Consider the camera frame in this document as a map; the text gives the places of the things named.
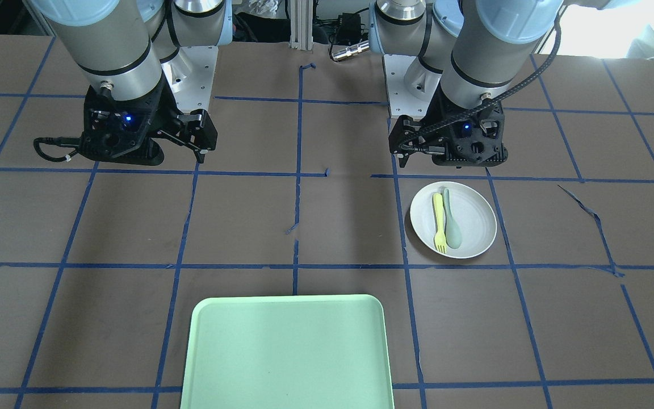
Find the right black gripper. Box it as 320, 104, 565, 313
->
80, 80, 218, 166

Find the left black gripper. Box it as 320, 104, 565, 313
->
389, 102, 508, 166

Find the white round plate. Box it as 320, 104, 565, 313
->
409, 181, 498, 260

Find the yellow plastic fork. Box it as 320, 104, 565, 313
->
431, 193, 447, 254

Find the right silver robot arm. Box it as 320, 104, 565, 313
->
33, 1, 233, 166

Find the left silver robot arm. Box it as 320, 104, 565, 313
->
368, 1, 561, 168

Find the silver cylindrical connector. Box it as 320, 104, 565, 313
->
330, 40, 370, 63

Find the pale green plastic spoon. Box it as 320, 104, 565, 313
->
443, 188, 463, 249

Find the black power adapter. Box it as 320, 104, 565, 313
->
335, 12, 362, 44

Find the light green tray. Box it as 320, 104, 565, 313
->
180, 294, 395, 408

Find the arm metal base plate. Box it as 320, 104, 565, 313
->
161, 46, 219, 113
383, 55, 441, 120

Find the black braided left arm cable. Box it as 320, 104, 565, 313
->
417, 11, 563, 140

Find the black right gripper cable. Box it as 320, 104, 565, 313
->
33, 136, 85, 163

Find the aluminium extrusion post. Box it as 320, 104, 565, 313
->
285, 0, 313, 52

